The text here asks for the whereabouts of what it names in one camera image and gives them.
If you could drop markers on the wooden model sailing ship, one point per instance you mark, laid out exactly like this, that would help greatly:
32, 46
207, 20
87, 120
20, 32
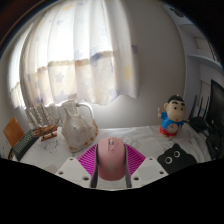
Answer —
45, 128

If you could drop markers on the black computer monitor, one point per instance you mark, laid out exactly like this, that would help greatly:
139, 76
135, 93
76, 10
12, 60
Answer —
217, 103

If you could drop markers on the black cat-shaped mouse pad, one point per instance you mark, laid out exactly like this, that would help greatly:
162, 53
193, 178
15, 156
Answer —
178, 161

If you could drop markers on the white printed tablecloth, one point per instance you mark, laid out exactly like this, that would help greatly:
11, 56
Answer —
140, 136

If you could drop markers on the black keyboard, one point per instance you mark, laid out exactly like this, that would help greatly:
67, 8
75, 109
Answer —
25, 145

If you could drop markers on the black router with antennas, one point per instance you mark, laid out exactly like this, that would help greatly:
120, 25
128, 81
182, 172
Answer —
199, 123

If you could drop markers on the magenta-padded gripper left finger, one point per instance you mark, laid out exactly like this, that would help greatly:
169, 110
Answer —
75, 168

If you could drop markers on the white star-print curtain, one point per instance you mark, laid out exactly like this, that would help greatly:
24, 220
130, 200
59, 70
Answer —
76, 50

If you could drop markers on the cartoon boy figurine clock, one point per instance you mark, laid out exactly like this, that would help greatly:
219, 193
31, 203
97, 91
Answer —
171, 116

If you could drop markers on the brown wooden chair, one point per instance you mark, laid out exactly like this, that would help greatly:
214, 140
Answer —
13, 131

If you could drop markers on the white wall shelf unit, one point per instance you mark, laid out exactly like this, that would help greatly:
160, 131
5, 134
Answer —
200, 50

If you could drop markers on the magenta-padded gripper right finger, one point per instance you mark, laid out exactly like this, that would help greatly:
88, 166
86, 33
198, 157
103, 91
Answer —
146, 168

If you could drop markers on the pink computer mouse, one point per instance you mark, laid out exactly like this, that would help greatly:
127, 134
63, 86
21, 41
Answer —
111, 160

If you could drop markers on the black box device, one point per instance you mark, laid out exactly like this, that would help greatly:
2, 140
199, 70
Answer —
216, 145

